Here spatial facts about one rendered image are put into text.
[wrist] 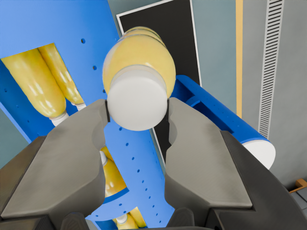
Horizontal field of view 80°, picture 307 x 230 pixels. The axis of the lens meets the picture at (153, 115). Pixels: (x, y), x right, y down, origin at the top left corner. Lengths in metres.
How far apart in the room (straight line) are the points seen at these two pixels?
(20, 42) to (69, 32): 0.06
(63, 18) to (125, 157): 0.27
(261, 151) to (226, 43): 1.15
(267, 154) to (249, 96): 1.32
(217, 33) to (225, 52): 0.19
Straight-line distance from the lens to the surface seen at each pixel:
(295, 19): 2.24
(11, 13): 0.30
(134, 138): 0.41
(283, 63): 2.32
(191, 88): 1.27
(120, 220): 0.77
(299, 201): 3.76
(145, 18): 1.39
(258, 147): 0.88
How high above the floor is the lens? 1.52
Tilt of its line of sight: 58 degrees down
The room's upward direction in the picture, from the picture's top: 155 degrees clockwise
